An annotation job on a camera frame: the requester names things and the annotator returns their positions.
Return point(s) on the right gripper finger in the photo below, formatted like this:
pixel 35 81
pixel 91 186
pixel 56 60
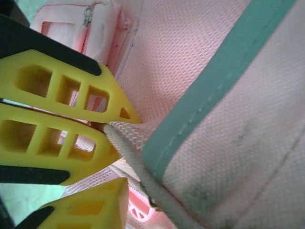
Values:
pixel 95 210

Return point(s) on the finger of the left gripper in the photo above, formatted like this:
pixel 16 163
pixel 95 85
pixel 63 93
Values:
pixel 95 81
pixel 57 126

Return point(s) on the pink student backpack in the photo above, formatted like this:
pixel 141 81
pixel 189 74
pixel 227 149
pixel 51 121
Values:
pixel 214 143

